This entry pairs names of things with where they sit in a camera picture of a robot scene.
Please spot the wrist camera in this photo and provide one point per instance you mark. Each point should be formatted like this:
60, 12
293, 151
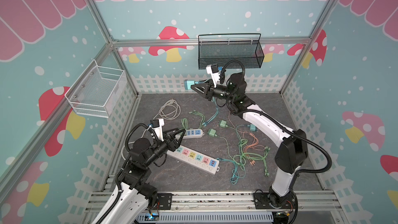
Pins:
157, 125
214, 72

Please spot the small white blue power strip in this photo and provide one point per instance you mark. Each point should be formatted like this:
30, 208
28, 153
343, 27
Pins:
193, 134

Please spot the large white multicolour power strip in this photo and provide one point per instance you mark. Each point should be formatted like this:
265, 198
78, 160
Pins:
195, 159

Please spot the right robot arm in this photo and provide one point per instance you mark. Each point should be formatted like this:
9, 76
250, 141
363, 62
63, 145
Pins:
292, 145

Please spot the green charger plug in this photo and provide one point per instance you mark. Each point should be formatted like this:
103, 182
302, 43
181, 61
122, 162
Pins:
223, 124
212, 133
184, 123

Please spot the black mesh wall basket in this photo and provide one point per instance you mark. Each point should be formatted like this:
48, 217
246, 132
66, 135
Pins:
221, 48

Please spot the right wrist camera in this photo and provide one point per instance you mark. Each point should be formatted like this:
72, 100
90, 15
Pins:
214, 72

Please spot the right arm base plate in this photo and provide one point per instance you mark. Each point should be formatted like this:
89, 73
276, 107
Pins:
266, 200

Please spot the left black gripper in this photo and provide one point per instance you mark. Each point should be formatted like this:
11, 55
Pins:
173, 145

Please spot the white mesh wall basket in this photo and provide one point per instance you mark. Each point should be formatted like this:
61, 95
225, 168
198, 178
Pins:
97, 91

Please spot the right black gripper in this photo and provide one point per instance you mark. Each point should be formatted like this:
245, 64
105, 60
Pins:
210, 90

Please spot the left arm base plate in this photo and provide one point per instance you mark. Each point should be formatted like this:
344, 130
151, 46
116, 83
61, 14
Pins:
162, 201

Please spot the teal charger plug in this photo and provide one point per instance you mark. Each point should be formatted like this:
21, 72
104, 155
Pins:
253, 128
188, 83

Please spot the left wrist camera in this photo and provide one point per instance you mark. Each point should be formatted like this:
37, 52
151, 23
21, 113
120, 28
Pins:
157, 125

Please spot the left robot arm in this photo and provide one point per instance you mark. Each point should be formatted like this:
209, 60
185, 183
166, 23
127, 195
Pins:
145, 144

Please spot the aluminium front rail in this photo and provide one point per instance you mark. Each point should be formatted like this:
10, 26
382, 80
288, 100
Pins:
238, 207

